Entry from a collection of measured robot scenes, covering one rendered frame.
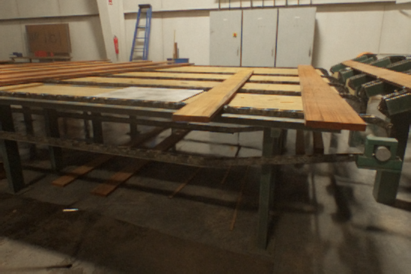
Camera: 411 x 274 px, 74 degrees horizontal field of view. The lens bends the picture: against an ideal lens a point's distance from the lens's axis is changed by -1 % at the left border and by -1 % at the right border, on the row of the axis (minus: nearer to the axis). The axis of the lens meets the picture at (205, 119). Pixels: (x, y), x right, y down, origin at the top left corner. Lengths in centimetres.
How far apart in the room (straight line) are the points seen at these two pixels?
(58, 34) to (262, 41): 650
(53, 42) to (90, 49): 130
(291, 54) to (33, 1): 847
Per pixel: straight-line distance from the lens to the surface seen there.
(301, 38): 677
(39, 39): 1087
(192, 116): 108
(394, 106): 198
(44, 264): 187
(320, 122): 108
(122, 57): 881
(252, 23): 688
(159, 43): 834
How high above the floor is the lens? 113
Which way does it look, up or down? 15 degrees down
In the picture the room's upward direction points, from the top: straight up
